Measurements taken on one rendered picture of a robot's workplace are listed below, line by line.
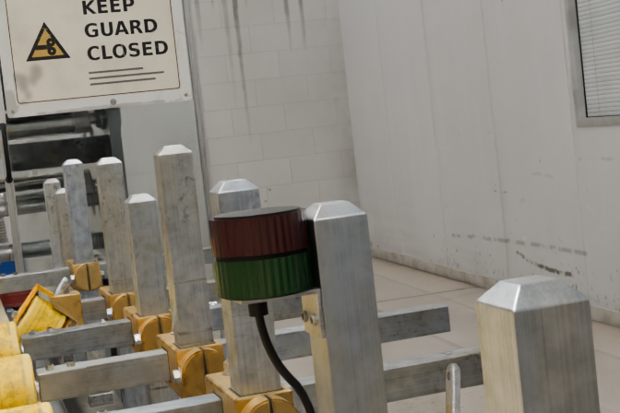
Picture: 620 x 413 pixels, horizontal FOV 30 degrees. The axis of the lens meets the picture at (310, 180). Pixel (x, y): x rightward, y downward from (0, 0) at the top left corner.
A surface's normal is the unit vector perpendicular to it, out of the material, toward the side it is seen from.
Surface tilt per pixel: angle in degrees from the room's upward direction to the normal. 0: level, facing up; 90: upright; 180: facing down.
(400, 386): 90
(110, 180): 90
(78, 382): 90
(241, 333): 90
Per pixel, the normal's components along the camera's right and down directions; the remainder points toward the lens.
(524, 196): -0.96, 0.12
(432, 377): 0.30, 0.02
